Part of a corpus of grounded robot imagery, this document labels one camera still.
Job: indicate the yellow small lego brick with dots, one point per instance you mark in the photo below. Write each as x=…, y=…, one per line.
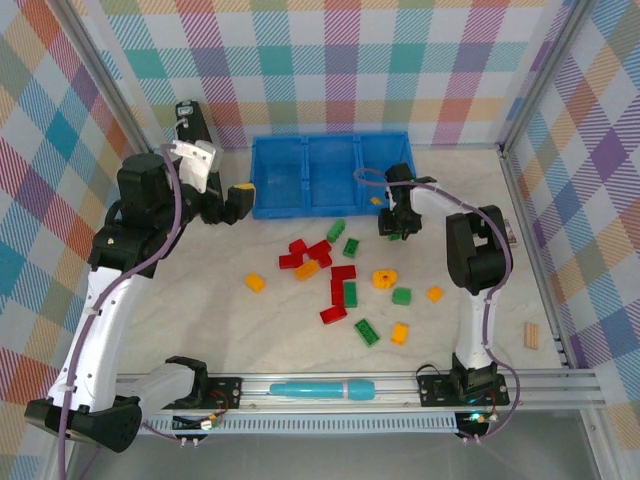
x=434, y=294
x=374, y=201
x=255, y=282
x=399, y=334

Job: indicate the red lego brick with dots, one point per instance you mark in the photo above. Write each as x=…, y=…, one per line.
x=343, y=272
x=337, y=292
x=299, y=246
x=333, y=314
x=289, y=261
x=320, y=247
x=326, y=260

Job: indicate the small wooden block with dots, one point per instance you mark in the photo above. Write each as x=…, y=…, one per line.
x=531, y=336

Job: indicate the blue three-compartment bin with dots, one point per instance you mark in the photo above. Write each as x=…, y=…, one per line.
x=280, y=165

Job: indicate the yellow long lego brick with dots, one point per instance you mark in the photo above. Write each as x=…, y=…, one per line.
x=306, y=270

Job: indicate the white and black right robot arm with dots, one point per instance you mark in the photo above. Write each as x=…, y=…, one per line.
x=477, y=325

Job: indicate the green small lego brick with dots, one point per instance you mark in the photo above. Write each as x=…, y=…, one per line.
x=352, y=247
x=401, y=296

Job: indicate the aluminium frame post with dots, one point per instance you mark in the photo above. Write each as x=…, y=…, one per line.
x=547, y=75
x=105, y=80

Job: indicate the aluminium mounting rail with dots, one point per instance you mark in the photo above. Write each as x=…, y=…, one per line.
x=400, y=395

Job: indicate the black briefcase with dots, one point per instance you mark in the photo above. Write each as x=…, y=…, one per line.
x=197, y=122

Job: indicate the yellow round lego piece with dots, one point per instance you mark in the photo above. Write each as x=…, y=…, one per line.
x=385, y=279

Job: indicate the aluminium floor rail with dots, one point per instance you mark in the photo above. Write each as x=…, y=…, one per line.
x=540, y=270

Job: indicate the teal marker pen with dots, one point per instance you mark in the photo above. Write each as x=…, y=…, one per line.
x=320, y=390

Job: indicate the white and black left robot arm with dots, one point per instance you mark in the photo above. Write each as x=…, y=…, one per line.
x=110, y=310

